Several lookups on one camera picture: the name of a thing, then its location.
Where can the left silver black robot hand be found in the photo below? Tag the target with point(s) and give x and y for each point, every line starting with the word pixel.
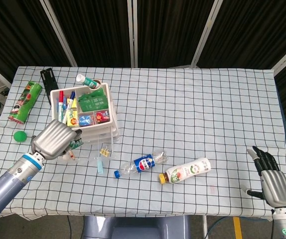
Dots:
pixel 52 139

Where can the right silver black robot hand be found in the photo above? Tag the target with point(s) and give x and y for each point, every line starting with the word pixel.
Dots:
pixel 277 188

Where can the small green packet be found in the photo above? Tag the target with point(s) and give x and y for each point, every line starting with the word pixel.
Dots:
pixel 77 144

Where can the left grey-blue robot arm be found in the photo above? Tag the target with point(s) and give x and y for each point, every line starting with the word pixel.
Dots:
pixel 8 181

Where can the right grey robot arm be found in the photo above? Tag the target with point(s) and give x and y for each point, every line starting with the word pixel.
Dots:
pixel 285 224

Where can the white desk organizer box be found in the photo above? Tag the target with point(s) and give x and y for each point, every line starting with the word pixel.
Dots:
pixel 54 112

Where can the wooden stick with white ball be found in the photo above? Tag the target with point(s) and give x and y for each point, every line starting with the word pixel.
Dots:
pixel 71 154

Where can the yellow lion snack packet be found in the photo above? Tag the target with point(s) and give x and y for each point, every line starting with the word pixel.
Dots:
pixel 72 120

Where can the green ball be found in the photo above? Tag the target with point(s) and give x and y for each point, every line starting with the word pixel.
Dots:
pixel 20 136

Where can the blue cap whiteboard marker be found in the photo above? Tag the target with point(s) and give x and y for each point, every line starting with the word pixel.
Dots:
pixel 69 105

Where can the blue snack packet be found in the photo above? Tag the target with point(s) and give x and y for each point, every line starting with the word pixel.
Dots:
pixel 86 120

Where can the red cap whiteboard marker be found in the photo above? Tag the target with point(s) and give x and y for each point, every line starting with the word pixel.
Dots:
pixel 61 100

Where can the plain yellow snack packet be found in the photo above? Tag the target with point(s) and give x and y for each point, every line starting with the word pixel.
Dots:
pixel 72 103

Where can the green chips can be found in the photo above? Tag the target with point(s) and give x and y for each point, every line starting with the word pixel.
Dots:
pixel 24 102

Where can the gold binder clip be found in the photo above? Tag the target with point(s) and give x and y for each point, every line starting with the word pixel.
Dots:
pixel 104 152

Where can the red snack packet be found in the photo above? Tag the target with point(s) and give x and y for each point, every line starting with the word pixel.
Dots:
pixel 101 117

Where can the green tea sachets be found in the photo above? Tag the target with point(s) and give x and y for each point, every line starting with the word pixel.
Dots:
pixel 93 102

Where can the light blue eraser strip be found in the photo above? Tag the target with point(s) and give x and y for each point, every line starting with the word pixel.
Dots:
pixel 100 168

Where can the white green tube bottle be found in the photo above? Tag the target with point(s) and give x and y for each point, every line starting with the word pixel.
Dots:
pixel 87 81

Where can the white-label tea drink bottle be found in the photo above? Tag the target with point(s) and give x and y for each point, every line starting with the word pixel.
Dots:
pixel 185 170

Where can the empty Pepsi bottle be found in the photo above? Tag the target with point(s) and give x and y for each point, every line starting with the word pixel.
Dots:
pixel 143 163

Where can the blue checkered tablecloth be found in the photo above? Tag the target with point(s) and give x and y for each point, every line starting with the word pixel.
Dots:
pixel 207 112

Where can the grey robot torso base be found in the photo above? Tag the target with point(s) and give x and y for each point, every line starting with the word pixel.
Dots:
pixel 135 227

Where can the dark folding screen divider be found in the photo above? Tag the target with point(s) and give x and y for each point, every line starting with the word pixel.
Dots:
pixel 170 25

